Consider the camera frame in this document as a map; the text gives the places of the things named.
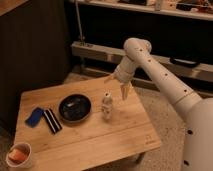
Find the blue sponge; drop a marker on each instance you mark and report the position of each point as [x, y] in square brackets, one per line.
[34, 117]

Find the small white bottle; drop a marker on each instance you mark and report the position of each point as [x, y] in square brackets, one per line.
[107, 106]

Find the black white striped block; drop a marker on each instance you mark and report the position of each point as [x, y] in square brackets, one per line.
[52, 121]

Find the metal shelf rack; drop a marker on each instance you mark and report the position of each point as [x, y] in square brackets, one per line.
[184, 46]

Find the white cup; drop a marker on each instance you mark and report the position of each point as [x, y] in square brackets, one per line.
[25, 148]

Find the orange object in cup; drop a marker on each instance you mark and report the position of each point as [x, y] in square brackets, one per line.
[17, 156]

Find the black round bowl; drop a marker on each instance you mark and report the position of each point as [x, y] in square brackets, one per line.
[75, 108]

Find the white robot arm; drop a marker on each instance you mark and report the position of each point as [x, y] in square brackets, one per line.
[192, 108]

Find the black handle on shelf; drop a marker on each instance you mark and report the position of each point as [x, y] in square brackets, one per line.
[189, 64]

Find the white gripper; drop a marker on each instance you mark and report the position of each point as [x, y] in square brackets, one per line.
[124, 73]

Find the wooden low table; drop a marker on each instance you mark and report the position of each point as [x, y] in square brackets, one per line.
[92, 142]

